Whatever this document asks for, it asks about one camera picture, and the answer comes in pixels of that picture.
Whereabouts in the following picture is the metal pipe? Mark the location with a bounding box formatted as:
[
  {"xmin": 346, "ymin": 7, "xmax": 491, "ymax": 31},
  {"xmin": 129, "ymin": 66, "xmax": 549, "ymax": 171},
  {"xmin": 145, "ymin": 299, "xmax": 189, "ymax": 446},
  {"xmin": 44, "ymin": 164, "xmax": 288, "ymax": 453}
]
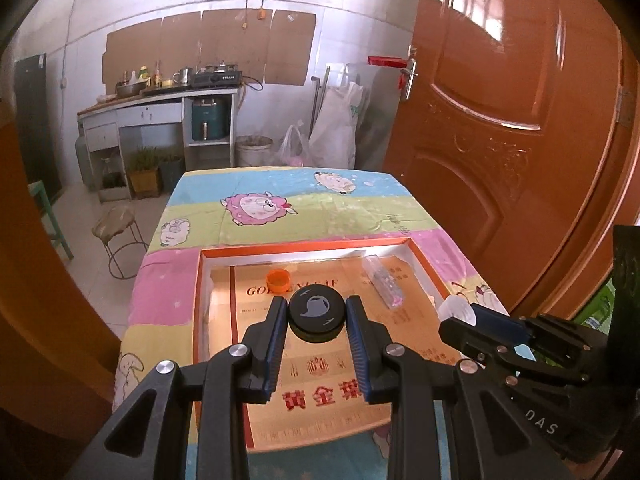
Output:
[{"xmin": 311, "ymin": 76, "xmax": 323, "ymax": 133}]

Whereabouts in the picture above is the black gas stove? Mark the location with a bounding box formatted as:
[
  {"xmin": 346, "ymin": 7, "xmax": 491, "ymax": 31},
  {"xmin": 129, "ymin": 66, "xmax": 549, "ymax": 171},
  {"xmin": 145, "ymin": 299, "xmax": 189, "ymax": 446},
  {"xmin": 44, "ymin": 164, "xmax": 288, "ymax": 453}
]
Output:
[{"xmin": 190, "ymin": 62, "xmax": 243, "ymax": 88}]

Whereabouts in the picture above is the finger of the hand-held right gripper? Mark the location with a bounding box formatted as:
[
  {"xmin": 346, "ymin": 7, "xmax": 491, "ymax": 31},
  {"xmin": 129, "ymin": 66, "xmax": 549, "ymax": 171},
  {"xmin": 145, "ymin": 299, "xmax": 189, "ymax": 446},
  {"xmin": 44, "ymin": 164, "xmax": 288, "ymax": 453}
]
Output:
[
  {"xmin": 439, "ymin": 317, "xmax": 538, "ymax": 368},
  {"xmin": 472, "ymin": 304, "xmax": 538, "ymax": 348}
]

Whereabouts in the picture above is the white bucket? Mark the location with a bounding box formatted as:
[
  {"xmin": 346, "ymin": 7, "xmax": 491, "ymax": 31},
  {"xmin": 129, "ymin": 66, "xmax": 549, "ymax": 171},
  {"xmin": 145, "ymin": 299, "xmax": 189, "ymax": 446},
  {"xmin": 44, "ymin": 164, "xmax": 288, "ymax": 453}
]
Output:
[{"xmin": 236, "ymin": 135, "xmax": 274, "ymax": 167}]

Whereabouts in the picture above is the round metal stool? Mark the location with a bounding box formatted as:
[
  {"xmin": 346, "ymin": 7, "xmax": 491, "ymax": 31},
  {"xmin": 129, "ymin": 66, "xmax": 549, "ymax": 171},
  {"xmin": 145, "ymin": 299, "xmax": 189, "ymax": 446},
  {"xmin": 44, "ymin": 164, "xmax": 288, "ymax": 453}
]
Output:
[{"xmin": 91, "ymin": 205, "xmax": 151, "ymax": 281}]

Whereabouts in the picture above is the cardboard wall covering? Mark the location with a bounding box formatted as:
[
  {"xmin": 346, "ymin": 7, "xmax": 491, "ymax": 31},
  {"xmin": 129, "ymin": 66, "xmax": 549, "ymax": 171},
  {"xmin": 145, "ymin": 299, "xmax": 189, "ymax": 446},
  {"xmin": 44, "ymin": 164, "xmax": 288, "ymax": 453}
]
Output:
[{"xmin": 102, "ymin": 10, "xmax": 317, "ymax": 86}]

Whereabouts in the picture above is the crate of green plants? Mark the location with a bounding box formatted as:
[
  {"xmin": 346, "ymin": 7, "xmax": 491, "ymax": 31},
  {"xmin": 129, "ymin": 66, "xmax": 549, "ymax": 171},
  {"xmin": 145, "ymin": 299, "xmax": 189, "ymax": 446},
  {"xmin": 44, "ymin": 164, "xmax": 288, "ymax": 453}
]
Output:
[{"xmin": 127, "ymin": 147, "xmax": 163, "ymax": 198}]

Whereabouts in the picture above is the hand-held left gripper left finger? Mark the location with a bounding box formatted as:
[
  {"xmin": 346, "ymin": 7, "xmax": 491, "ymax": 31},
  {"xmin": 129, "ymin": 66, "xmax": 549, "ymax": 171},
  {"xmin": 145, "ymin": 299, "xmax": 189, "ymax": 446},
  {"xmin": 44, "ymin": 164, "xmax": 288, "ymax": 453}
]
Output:
[{"xmin": 75, "ymin": 296, "xmax": 290, "ymax": 480}]

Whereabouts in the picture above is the green chair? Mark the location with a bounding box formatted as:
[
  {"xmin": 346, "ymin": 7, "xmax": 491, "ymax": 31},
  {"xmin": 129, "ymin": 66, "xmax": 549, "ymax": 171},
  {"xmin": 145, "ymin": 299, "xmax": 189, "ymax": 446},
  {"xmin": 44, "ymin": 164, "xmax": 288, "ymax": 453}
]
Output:
[{"xmin": 27, "ymin": 180, "xmax": 75, "ymax": 261}]

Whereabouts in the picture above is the black refrigerator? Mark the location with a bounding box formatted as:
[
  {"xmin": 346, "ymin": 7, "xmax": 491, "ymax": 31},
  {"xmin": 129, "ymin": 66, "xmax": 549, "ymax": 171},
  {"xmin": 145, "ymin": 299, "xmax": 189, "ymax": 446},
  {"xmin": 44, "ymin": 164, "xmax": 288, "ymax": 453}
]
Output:
[{"xmin": 14, "ymin": 53, "xmax": 63, "ymax": 196}]

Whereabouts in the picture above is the gold printed paper liner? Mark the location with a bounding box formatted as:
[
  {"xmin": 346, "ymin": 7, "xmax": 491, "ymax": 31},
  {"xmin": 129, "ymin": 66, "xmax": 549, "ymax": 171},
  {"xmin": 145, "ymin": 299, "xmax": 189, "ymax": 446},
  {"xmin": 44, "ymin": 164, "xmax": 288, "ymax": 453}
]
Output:
[{"xmin": 230, "ymin": 255, "xmax": 461, "ymax": 453}]

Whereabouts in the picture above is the green printed box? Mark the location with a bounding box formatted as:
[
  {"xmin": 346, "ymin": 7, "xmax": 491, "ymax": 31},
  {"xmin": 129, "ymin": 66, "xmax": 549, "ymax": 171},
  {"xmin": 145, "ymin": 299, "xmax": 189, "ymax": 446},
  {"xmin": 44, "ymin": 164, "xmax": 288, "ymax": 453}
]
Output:
[{"xmin": 575, "ymin": 280, "xmax": 616, "ymax": 333}]

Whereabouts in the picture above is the silver door handle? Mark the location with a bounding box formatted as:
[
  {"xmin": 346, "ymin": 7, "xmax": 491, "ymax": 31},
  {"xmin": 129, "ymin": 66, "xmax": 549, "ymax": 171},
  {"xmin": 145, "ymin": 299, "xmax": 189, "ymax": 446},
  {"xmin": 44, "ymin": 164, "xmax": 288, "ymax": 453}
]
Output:
[{"xmin": 400, "ymin": 45, "xmax": 420, "ymax": 102}]

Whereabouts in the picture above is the cartoon sheep printed cloth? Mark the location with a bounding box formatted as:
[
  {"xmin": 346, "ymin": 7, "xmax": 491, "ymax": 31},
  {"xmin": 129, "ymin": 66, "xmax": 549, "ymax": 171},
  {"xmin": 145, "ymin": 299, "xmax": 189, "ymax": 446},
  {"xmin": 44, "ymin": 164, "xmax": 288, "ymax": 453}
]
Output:
[{"xmin": 112, "ymin": 167, "xmax": 511, "ymax": 480}]

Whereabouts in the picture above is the large white sack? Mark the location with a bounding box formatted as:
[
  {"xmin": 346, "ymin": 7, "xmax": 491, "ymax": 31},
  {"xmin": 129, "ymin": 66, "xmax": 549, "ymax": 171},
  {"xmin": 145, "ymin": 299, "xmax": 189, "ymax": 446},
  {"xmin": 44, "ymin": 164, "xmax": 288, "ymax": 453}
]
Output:
[{"xmin": 309, "ymin": 80, "xmax": 365, "ymax": 168}]

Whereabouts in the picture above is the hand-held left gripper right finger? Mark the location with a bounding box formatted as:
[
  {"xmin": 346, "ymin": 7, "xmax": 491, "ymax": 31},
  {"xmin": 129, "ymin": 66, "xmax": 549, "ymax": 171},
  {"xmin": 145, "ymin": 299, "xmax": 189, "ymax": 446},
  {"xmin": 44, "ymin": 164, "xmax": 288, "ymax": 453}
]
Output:
[{"xmin": 346, "ymin": 295, "xmax": 571, "ymax": 480}]

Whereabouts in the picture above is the orange cardboard box tray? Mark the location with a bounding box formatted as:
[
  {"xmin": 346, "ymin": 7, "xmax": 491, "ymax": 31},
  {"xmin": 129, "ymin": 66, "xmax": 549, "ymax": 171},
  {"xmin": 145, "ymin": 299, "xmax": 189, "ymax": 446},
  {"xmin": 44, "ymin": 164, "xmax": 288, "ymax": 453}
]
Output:
[{"xmin": 191, "ymin": 239, "xmax": 501, "ymax": 456}]

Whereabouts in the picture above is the brown wooden door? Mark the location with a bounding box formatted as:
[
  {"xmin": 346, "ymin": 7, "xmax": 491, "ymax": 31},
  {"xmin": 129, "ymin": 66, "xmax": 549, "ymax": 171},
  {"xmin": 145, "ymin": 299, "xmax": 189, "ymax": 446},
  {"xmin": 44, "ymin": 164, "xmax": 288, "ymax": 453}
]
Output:
[{"xmin": 382, "ymin": 0, "xmax": 626, "ymax": 311}]

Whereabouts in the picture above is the grey kitchen counter cabinet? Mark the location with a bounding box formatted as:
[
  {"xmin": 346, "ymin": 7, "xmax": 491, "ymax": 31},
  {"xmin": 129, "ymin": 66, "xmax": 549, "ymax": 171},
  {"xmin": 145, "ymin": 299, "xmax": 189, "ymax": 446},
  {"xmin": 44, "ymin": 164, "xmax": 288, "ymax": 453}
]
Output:
[{"xmin": 77, "ymin": 85, "xmax": 241, "ymax": 191}]

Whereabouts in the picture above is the brown wooden panel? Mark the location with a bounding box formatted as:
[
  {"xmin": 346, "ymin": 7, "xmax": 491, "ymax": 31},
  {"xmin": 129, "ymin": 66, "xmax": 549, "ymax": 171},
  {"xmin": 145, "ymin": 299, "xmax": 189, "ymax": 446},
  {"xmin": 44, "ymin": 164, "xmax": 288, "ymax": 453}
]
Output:
[{"xmin": 0, "ymin": 120, "xmax": 123, "ymax": 480}]

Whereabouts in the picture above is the black bottle cap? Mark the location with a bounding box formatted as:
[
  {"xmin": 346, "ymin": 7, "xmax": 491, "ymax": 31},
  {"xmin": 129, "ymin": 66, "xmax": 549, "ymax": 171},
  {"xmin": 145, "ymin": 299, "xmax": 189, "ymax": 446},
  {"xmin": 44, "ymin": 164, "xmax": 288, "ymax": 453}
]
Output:
[{"xmin": 286, "ymin": 284, "xmax": 348, "ymax": 345}]

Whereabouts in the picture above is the white plastic bag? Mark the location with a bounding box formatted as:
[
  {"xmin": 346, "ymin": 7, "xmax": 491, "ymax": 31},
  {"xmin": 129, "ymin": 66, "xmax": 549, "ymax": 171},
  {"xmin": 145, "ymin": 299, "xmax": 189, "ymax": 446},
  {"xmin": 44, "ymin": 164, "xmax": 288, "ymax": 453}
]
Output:
[{"xmin": 276, "ymin": 125, "xmax": 313, "ymax": 167}]

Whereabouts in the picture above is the orange bottle cap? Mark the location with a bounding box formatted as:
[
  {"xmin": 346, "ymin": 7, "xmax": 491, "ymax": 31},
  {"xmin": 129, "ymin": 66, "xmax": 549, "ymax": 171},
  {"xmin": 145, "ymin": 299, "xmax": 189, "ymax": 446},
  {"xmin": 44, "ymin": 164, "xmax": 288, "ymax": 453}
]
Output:
[{"xmin": 265, "ymin": 269, "xmax": 292, "ymax": 295}]

